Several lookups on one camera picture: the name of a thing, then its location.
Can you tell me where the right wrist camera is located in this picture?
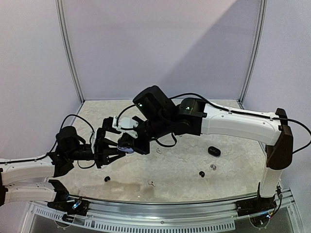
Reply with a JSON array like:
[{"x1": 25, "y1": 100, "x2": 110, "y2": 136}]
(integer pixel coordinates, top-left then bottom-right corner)
[{"x1": 102, "y1": 116, "x2": 138, "y2": 138}]

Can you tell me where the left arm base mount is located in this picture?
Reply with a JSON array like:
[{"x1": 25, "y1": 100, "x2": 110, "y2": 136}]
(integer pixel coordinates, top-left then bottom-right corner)
[{"x1": 47, "y1": 195, "x2": 90, "y2": 216}]

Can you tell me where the black earbud charging case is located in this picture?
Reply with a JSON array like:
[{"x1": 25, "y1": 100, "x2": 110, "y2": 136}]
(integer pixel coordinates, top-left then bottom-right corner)
[{"x1": 207, "y1": 146, "x2": 221, "y2": 157}]

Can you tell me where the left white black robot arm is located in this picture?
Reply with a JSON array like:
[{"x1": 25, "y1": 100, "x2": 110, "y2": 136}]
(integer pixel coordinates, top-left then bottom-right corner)
[{"x1": 0, "y1": 126, "x2": 126, "y2": 211}]

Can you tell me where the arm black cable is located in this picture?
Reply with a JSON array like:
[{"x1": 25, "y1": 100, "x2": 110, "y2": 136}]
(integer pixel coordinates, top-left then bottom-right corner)
[
  {"x1": 116, "y1": 92, "x2": 311, "y2": 154},
  {"x1": 0, "y1": 114, "x2": 98, "y2": 169}
]

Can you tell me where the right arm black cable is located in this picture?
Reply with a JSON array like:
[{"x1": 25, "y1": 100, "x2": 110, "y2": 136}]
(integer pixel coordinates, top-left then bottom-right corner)
[{"x1": 116, "y1": 92, "x2": 311, "y2": 154}]

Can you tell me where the right aluminium corner post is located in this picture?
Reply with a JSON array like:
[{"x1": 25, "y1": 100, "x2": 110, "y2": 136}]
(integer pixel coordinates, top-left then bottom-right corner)
[{"x1": 238, "y1": 0, "x2": 267, "y2": 108}]

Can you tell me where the aluminium front rail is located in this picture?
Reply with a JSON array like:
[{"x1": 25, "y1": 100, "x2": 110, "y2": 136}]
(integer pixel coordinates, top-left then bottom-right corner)
[{"x1": 19, "y1": 186, "x2": 302, "y2": 233}]

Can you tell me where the aluminium corner post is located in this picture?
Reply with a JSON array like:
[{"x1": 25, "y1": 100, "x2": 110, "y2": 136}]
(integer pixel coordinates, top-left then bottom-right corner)
[
  {"x1": 55, "y1": 0, "x2": 85, "y2": 104},
  {"x1": 238, "y1": 0, "x2": 267, "y2": 108}
]

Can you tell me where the left aluminium corner post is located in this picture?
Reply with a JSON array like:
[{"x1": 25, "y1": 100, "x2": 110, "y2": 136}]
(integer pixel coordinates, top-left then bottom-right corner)
[{"x1": 55, "y1": 0, "x2": 85, "y2": 104}]

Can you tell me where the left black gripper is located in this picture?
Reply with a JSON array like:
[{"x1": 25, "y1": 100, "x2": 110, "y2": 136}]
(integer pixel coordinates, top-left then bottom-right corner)
[{"x1": 67, "y1": 138, "x2": 125, "y2": 168}]

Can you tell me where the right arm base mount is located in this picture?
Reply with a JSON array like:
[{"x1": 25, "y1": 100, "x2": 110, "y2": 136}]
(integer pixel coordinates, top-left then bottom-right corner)
[{"x1": 235, "y1": 194, "x2": 276, "y2": 216}]

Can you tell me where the black earbud right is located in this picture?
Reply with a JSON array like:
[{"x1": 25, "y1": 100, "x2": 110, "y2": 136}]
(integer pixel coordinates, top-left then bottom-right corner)
[{"x1": 199, "y1": 171, "x2": 205, "y2": 178}]

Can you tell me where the blue earbud charging case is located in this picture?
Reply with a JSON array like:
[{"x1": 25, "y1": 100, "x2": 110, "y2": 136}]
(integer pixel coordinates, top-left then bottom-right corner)
[{"x1": 117, "y1": 145, "x2": 135, "y2": 154}]

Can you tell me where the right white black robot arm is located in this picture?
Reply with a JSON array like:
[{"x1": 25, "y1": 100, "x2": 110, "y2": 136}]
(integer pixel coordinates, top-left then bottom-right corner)
[{"x1": 112, "y1": 85, "x2": 294, "y2": 212}]

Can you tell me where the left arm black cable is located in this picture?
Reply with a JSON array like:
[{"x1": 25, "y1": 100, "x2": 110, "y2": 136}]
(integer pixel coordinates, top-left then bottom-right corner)
[{"x1": 0, "y1": 114, "x2": 98, "y2": 169}]

